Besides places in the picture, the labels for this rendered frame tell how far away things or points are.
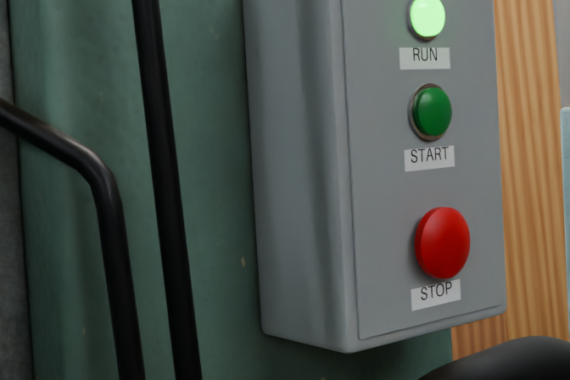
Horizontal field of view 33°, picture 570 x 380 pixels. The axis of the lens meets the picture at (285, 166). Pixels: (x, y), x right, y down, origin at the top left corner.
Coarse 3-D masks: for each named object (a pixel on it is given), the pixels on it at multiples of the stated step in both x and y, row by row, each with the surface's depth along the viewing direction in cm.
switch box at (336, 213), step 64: (256, 0) 41; (320, 0) 38; (384, 0) 39; (448, 0) 41; (256, 64) 41; (320, 64) 38; (384, 64) 39; (256, 128) 42; (320, 128) 38; (384, 128) 39; (448, 128) 41; (256, 192) 42; (320, 192) 38; (384, 192) 39; (448, 192) 41; (320, 256) 39; (384, 256) 39; (320, 320) 39; (384, 320) 39; (448, 320) 41
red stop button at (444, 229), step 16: (448, 208) 40; (432, 224) 39; (448, 224) 40; (464, 224) 40; (416, 240) 39; (432, 240) 39; (448, 240) 40; (464, 240) 40; (416, 256) 39; (432, 256) 39; (448, 256) 40; (464, 256) 40; (432, 272) 39; (448, 272) 40
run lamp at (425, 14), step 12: (420, 0) 39; (432, 0) 40; (408, 12) 39; (420, 12) 39; (432, 12) 40; (408, 24) 40; (420, 24) 39; (432, 24) 40; (420, 36) 40; (432, 36) 40
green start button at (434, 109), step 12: (432, 84) 40; (420, 96) 40; (432, 96) 40; (444, 96) 40; (408, 108) 40; (420, 108) 39; (432, 108) 40; (444, 108) 40; (420, 120) 39; (432, 120) 40; (444, 120) 40; (420, 132) 40; (432, 132) 40
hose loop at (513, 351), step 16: (544, 336) 50; (480, 352) 47; (496, 352) 47; (512, 352) 47; (528, 352) 48; (544, 352) 48; (560, 352) 49; (448, 368) 45; (464, 368) 45; (480, 368) 45; (496, 368) 46; (512, 368) 46; (528, 368) 47; (544, 368) 48; (560, 368) 49
